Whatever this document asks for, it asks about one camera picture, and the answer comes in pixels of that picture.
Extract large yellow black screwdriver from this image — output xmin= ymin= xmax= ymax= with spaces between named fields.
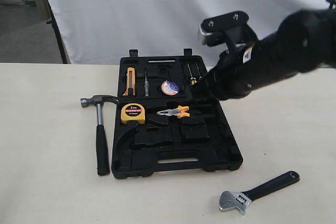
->
xmin=186 ymin=63 xmax=197 ymax=86

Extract yellow tape measure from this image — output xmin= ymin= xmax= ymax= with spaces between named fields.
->
xmin=121 ymin=103 xmax=145 ymax=124

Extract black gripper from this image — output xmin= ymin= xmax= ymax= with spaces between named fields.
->
xmin=190 ymin=44 xmax=252 ymax=101

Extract white backdrop cloth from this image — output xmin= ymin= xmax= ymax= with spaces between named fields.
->
xmin=48 ymin=0 xmax=328 ymax=66

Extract black electrical tape roll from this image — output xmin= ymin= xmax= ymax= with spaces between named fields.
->
xmin=161 ymin=80 xmax=180 ymax=96

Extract small yellow black screwdriver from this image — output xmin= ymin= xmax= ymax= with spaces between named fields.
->
xmin=196 ymin=64 xmax=202 ymax=81

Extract clear tester screwdriver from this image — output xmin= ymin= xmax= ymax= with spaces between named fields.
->
xmin=144 ymin=68 xmax=150 ymax=97

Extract orange handled pliers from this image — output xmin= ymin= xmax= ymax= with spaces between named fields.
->
xmin=156 ymin=105 xmax=190 ymax=119

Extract orange utility knife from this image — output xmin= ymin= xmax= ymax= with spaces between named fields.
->
xmin=123 ymin=67 xmax=135 ymax=96

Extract black plastic tool case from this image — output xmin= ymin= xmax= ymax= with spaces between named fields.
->
xmin=111 ymin=48 xmax=243 ymax=179

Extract black handled adjustable wrench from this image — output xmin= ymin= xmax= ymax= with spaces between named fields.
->
xmin=218 ymin=170 xmax=300 ymax=216

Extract black backdrop stand pole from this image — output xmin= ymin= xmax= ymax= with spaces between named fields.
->
xmin=45 ymin=0 xmax=70 ymax=64

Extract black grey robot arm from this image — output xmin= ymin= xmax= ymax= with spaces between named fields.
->
xmin=191 ymin=9 xmax=335 ymax=100

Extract steel claw hammer black grip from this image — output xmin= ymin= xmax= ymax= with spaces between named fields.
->
xmin=80 ymin=94 xmax=119 ymax=176

